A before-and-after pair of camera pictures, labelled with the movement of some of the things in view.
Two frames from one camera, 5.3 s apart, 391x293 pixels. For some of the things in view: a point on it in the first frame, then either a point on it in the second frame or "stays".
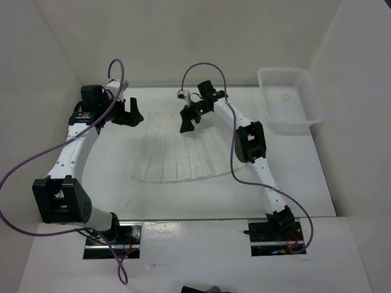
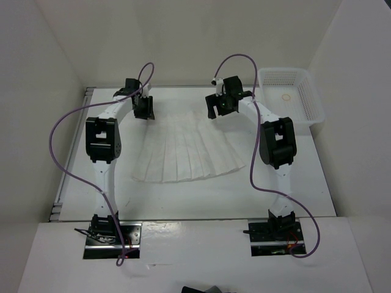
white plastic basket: [291, 100] stays
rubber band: [285, 95] stays
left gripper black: [132, 118] to [148, 112]
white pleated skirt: [167, 154] stays
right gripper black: [186, 113] to [212, 101]
